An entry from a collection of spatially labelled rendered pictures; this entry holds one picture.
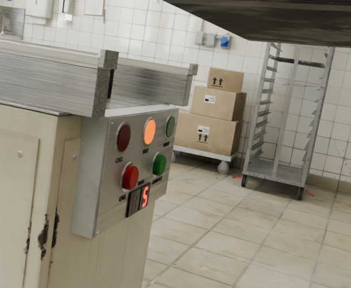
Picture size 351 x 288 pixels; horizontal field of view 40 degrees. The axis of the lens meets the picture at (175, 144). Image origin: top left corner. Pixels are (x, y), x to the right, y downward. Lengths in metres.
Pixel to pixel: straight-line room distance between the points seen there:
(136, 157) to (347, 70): 3.91
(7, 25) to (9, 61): 5.33
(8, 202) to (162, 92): 0.33
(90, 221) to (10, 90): 0.16
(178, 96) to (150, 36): 4.16
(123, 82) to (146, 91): 0.04
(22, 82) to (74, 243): 0.19
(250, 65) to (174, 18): 0.89
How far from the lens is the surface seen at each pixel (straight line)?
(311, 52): 4.48
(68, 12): 5.32
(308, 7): 0.41
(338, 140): 4.47
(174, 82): 0.75
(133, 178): 0.59
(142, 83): 0.77
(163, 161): 0.68
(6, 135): 0.52
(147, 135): 0.62
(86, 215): 0.55
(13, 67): 0.53
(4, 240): 0.55
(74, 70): 0.49
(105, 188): 0.54
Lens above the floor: 0.91
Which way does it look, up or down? 10 degrees down
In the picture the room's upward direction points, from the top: 9 degrees clockwise
